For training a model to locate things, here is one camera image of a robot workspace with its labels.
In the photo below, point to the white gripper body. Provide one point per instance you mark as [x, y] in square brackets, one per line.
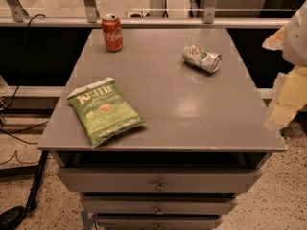
[296, 42]

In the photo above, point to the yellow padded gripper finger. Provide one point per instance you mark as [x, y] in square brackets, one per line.
[275, 41]
[288, 97]

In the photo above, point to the silver green 7up can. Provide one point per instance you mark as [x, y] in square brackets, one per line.
[199, 57]

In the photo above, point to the red coca-cola can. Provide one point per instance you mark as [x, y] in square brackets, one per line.
[112, 30]

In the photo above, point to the grey drawer cabinet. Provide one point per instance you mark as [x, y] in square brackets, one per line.
[202, 144]

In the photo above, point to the green jalapeno chips bag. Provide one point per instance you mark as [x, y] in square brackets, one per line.
[103, 111]

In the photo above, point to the black stand base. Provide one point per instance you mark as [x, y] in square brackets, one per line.
[26, 182]

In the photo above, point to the metal railing frame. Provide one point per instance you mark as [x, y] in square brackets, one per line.
[147, 13]

